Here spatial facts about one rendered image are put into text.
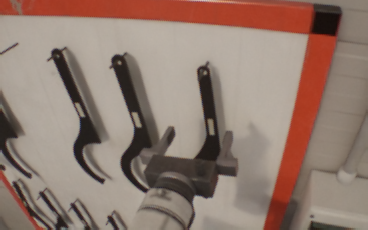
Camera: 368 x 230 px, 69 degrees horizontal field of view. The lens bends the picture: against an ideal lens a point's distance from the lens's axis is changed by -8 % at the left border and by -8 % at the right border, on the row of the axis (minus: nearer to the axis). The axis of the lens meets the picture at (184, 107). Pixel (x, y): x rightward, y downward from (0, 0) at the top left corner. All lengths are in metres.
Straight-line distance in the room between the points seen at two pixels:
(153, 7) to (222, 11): 0.15
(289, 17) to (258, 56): 0.11
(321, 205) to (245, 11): 0.51
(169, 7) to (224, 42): 0.14
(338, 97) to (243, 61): 0.24
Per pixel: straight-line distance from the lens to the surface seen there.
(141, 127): 0.82
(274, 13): 0.60
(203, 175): 0.52
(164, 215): 0.46
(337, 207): 0.82
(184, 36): 0.67
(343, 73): 0.71
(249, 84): 0.69
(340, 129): 0.80
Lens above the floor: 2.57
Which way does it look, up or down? 37 degrees down
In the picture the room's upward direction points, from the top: 3 degrees counter-clockwise
